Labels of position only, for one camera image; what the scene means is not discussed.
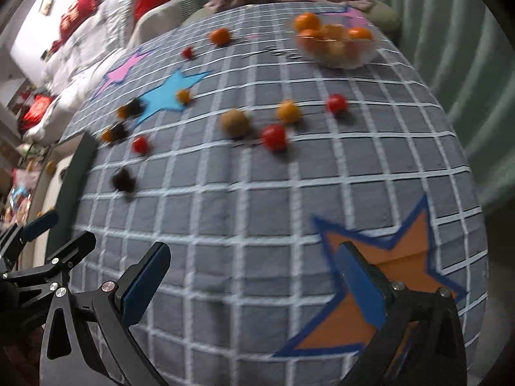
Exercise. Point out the brown longan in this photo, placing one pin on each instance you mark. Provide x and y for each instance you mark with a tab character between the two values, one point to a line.
235	124

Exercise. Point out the dark plum lower left pair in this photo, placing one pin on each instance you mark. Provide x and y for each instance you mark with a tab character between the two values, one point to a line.
118	132

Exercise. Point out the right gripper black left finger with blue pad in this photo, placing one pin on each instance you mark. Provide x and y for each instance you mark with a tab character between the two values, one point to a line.
68	354

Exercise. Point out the orange mandarin right in bowl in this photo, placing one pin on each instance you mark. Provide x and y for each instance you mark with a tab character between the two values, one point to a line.
360	33

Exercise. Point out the yellow tomato upper left pair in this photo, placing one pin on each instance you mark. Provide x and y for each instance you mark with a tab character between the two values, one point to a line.
122	112

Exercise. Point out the yellow tomato on blue star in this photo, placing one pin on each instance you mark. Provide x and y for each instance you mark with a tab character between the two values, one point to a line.
183	96

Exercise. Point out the orange mandarin top in bowl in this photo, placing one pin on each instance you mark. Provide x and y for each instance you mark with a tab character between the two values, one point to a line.
306	21

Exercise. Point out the mint green curtain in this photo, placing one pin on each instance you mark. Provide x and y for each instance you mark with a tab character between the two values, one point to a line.
463	55

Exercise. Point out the peeled mandarin in bowl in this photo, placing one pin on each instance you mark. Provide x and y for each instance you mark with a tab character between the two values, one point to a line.
334	32

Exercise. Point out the dark green white tray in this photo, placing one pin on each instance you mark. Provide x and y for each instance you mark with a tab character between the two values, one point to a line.
60	192

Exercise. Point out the small red tomato far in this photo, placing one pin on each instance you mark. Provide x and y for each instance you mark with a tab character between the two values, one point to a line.
188	53

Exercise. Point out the dark plum pair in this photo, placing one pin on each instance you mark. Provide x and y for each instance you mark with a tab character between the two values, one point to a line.
118	132
134	108

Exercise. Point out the yellow tomato pair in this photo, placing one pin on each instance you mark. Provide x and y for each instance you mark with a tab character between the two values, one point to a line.
107	135
122	112

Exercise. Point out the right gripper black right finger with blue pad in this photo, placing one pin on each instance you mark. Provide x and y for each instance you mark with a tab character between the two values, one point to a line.
418	338

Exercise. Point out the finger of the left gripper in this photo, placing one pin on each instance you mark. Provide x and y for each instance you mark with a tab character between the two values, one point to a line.
76	249
14	238

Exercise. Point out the clear glass fruit bowl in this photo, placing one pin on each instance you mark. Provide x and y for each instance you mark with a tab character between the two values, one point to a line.
349	54

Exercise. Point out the small picture frame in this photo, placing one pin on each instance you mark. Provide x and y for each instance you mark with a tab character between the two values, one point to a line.
46	7

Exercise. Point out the red cushion on floor side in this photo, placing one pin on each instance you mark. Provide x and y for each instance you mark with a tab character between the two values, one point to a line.
35	113

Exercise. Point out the red embroidered cushion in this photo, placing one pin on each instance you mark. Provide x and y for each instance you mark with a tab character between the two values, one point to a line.
75	16

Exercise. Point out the orange mandarin on table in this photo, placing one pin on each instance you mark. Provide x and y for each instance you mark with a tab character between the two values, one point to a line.
221	37

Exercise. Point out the orange mandarin left in bowl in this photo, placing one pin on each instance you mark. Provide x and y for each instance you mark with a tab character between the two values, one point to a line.
311	41

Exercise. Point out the white covered sofa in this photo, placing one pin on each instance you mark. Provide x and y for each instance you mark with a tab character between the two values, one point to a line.
82	63

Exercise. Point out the grey checked star tablecloth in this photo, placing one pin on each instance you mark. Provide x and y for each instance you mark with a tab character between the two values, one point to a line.
251	296

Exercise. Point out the yellow tomato lower left pair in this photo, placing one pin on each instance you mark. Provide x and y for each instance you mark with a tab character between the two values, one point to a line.
107	135

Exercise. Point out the dark plum upper left pair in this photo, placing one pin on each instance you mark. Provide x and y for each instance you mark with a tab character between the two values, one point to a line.
134	108

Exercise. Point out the colourful clutter pile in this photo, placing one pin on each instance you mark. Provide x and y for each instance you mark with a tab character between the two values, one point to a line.
20	171

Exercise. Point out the orange mandarin in bowl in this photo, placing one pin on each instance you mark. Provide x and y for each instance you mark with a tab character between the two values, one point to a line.
311	41
306	21
360	33

